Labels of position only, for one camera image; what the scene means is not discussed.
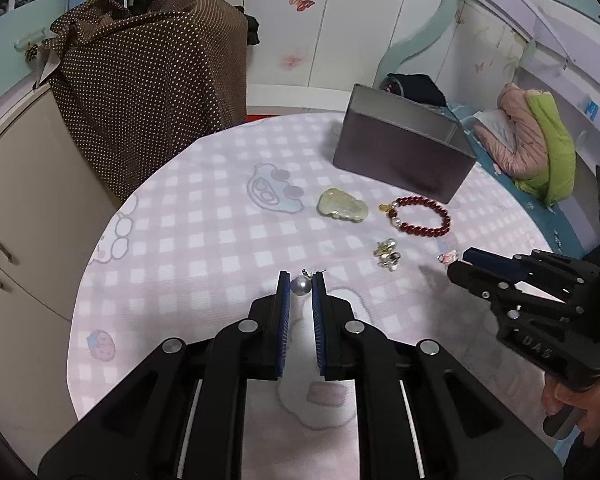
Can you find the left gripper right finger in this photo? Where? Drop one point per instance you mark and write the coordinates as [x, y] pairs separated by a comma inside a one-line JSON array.
[[330, 316]]

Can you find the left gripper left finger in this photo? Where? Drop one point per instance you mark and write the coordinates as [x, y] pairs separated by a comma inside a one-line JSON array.
[[272, 314]]

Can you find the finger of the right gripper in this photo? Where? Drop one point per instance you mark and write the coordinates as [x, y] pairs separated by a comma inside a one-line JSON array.
[[504, 268]]

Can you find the grey pearl pendant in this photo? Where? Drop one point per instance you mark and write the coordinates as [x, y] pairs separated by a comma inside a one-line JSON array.
[[301, 285]]

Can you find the small pink charm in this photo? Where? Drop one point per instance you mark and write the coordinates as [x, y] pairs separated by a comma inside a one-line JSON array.
[[448, 258]]

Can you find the pale green jade pendant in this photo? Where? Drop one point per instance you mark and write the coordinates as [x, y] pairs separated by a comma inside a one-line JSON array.
[[339, 205]]

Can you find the grey metal jewelry box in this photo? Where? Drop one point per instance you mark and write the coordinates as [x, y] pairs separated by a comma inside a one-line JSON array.
[[416, 147]]

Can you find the person's right hand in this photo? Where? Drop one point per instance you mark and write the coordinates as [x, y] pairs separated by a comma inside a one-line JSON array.
[[556, 396]]

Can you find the blue patterned mattress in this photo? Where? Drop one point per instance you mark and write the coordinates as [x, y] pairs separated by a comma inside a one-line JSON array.
[[489, 212]]

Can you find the green blanket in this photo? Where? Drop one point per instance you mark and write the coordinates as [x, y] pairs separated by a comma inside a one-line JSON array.
[[556, 181]]

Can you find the pink padded jacket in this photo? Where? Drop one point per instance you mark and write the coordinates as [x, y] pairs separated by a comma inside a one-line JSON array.
[[530, 157]]

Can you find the white pillow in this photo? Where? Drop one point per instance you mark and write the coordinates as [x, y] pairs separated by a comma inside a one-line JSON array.
[[499, 124]]

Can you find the folded dark clothes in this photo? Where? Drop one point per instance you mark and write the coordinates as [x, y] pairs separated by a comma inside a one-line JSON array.
[[418, 88]]

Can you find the beige cabinet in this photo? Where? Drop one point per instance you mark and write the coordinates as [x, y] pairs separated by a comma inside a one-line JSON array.
[[53, 209]]

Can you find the faded pink butterfly sticker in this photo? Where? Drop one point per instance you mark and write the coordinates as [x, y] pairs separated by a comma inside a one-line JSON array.
[[292, 60]]

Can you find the brown polka dot cloth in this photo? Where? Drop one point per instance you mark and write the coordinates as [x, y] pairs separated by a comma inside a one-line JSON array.
[[134, 90]]

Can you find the black garment behind cloth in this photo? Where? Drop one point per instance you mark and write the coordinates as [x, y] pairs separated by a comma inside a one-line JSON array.
[[253, 26]]

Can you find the white wardrobe doors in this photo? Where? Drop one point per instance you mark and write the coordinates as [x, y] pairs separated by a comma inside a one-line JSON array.
[[344, 41]]

